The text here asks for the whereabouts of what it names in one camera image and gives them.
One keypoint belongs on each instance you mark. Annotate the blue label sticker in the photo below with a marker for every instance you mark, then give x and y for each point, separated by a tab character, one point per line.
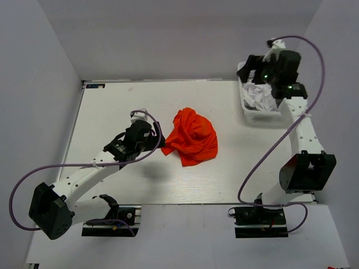
95	86

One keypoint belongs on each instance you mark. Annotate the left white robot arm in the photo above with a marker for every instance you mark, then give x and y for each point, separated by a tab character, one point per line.
56	207

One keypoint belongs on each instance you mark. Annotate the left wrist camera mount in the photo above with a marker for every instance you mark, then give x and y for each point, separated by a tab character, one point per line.
140	114

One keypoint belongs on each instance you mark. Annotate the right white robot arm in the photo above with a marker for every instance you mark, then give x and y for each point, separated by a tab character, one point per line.
310	166

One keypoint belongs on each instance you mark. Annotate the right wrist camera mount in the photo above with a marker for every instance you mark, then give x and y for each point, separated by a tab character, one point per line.
275	47

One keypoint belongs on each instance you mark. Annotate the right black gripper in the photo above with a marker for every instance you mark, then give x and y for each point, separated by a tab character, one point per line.
253	63

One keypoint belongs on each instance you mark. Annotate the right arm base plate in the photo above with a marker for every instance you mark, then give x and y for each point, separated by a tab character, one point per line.
258	222

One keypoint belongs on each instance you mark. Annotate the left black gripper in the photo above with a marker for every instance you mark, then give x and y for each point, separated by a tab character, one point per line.
153	140

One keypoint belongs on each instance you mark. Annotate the white plastic basket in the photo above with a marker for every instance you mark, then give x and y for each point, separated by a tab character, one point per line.
260	118

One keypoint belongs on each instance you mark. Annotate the white t shirt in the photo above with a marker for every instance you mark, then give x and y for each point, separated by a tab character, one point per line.
259	97

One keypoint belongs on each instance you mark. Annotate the orange t shirt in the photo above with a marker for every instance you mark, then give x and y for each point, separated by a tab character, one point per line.
193	138

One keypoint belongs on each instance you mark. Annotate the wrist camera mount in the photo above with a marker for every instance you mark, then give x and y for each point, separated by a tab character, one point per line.
140	114
275	47

